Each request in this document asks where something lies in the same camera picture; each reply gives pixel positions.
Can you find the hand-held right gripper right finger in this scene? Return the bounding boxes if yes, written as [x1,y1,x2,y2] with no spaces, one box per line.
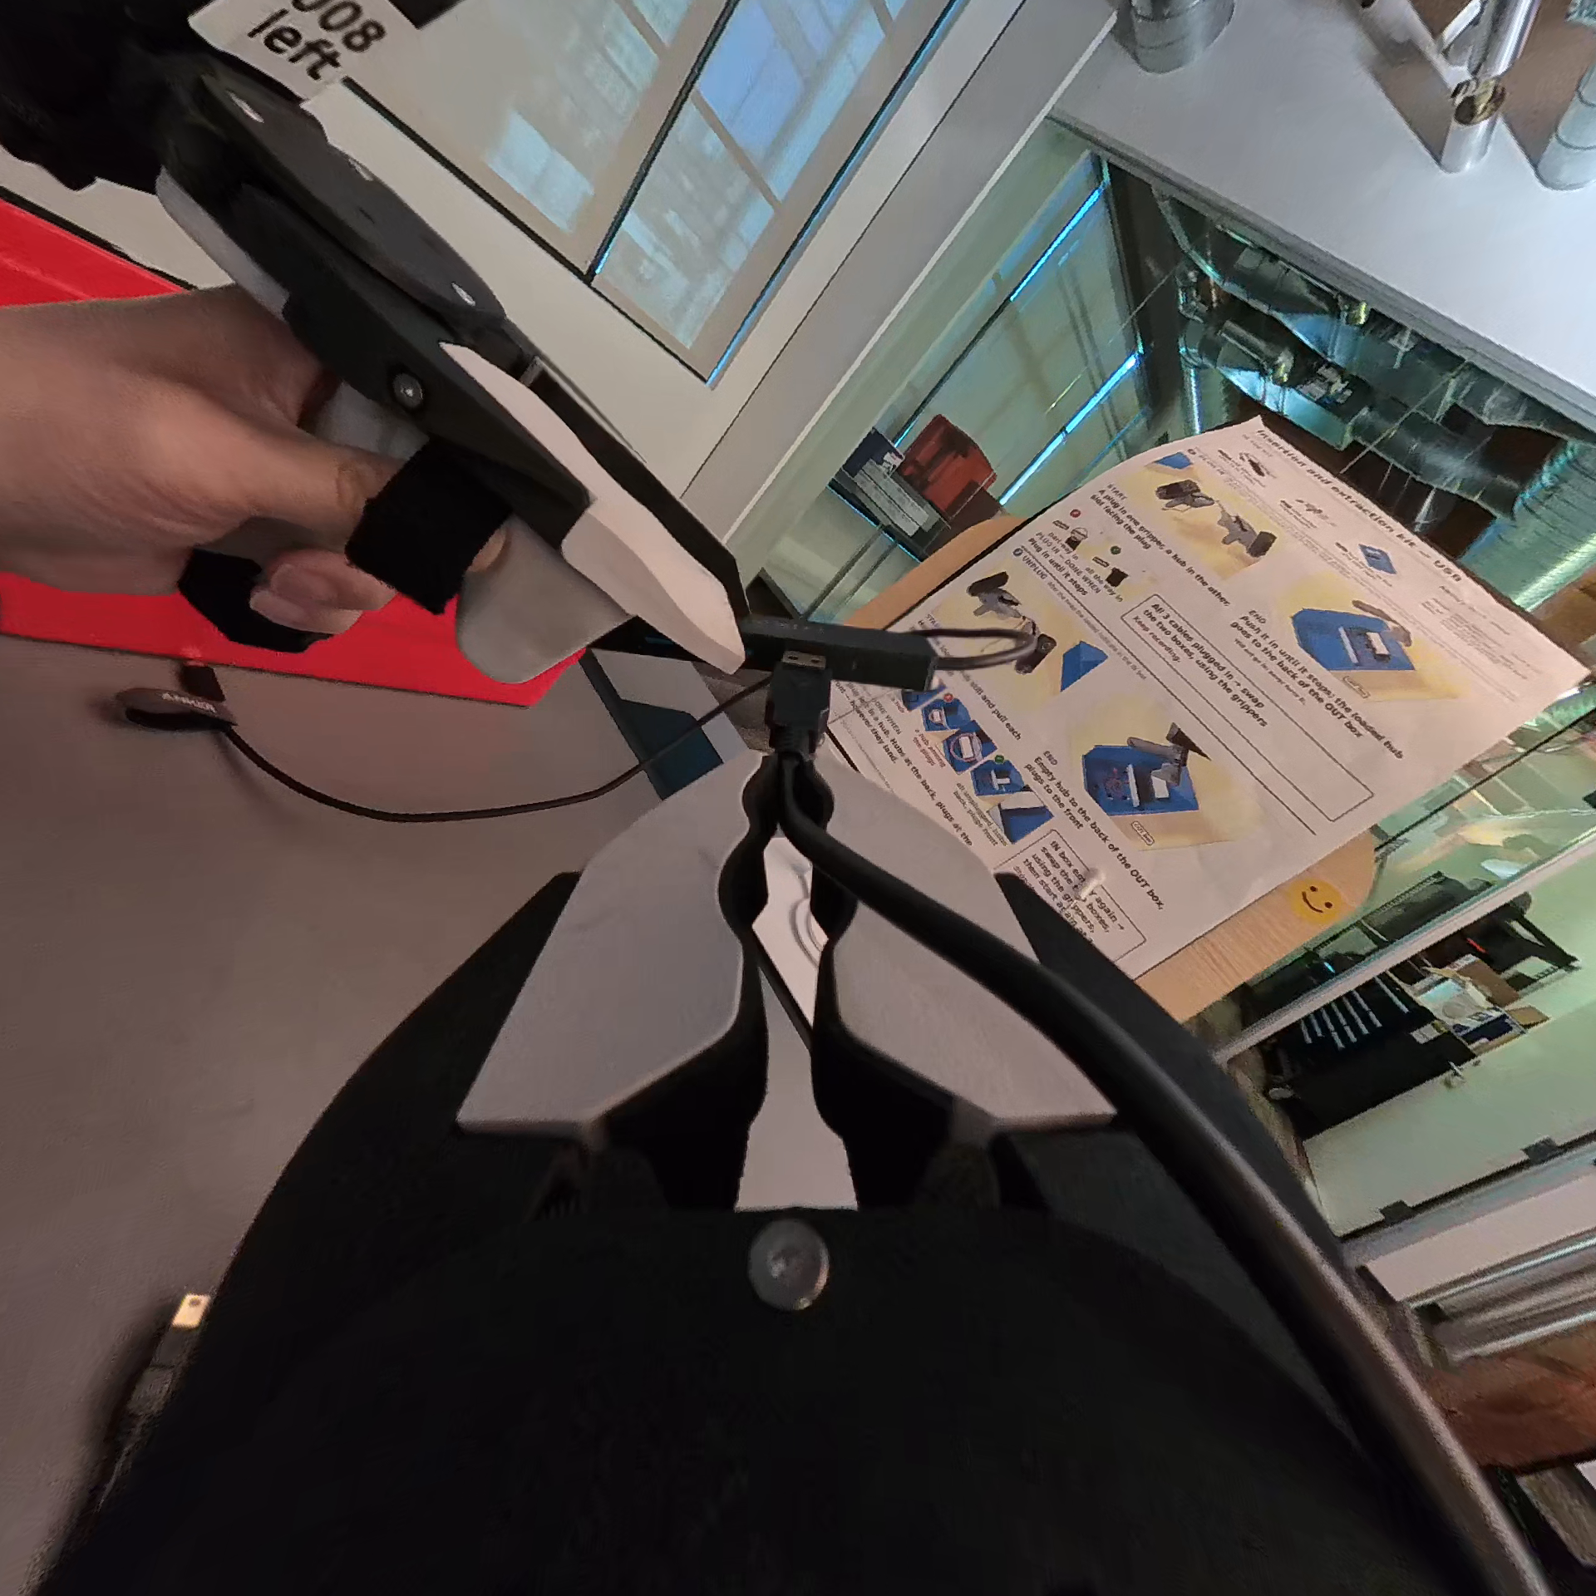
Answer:
[804,754,1117,1210]

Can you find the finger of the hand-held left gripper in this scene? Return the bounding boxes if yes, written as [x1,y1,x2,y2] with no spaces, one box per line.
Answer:
[443,341,751,674]
[525,355,753,621]

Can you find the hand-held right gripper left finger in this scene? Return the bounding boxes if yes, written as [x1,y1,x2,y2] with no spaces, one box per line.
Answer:
[458,750,768,1210]

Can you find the thick black usb cable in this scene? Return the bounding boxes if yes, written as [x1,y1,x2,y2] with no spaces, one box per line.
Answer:
[764,647,1554,1596]

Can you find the slim black usb hub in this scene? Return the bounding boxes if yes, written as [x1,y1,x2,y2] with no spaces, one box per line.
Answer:
[741,613,1040,689]

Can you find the thin black cable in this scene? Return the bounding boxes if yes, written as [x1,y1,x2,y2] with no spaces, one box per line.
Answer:
[224,691,762,824]

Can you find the red plastic box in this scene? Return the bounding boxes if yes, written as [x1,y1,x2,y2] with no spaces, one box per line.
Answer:
[0,199,587,704]

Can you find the black usb connector silver tip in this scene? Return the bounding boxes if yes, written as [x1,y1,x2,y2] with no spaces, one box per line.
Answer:
[126,1293,213,1422]

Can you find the person's left hand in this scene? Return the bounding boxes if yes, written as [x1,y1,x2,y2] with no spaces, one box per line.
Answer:
[0,286,513,640]

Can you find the dark blue plastic box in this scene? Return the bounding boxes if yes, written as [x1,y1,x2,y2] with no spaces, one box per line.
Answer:
[584,647,728,801]

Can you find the dark red case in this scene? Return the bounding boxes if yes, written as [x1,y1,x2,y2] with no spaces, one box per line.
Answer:
[895,414,1000,526]

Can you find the large grid window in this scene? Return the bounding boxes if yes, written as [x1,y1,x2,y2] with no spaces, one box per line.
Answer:
[375,0,1000,381]

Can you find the printed instruction sheet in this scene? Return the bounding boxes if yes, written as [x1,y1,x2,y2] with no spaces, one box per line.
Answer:
[823,417,1596,980]

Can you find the silver insulated pipe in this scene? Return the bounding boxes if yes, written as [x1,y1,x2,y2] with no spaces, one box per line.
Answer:
[1353,0,1541,172]

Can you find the spiral round metal duct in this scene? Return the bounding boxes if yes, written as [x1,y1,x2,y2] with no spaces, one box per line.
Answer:
[1116,0,1237,73]

